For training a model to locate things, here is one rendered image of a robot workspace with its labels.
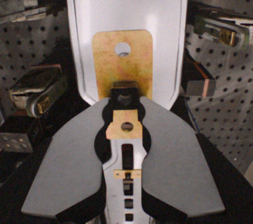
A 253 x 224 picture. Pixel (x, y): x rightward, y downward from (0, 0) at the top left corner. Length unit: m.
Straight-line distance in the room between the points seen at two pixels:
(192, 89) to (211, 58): 0.33
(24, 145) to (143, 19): 0.33
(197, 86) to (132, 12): 0.21
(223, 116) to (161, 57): 0.58
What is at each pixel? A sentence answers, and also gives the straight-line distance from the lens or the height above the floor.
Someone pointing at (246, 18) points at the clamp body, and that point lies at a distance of 0.40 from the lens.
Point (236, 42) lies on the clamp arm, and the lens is 0.31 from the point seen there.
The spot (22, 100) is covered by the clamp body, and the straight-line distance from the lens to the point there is 0.41.
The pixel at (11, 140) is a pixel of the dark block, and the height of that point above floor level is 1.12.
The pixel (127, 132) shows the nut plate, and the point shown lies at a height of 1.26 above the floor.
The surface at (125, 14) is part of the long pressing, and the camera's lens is 0.38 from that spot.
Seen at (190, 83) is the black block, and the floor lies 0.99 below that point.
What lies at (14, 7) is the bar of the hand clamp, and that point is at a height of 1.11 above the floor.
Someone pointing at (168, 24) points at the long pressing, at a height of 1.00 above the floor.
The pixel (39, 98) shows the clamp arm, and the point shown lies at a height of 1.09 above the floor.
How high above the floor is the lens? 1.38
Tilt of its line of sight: 60 degrees down
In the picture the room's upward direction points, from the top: 178 degrees counter-clockwise
